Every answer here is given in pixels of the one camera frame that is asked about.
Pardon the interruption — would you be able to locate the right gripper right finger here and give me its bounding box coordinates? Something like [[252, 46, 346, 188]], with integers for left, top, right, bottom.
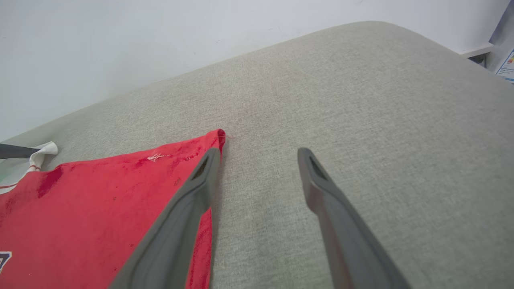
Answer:
[[297, 147, 411, 289]]

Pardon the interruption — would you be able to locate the printed paper label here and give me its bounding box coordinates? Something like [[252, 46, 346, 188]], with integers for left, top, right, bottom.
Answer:
[[495, 48, 514, 83]]

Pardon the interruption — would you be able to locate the grey panel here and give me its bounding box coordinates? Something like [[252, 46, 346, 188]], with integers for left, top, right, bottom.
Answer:
[[489, 0, 514, 45]]

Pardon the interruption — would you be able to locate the white ledge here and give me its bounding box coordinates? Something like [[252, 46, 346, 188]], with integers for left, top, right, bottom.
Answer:
[[460, 42, 495, 58]]

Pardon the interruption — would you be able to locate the red and white garment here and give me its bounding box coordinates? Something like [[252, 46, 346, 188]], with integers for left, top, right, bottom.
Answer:
[[0, 129, 228, 289]]

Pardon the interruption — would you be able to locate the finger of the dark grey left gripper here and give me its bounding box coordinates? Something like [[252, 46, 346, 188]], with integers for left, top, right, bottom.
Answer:
[[0, 143, 41, 159]]

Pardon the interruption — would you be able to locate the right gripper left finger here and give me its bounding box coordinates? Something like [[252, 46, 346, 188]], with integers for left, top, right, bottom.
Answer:
[[108, 147, 222, 289]]

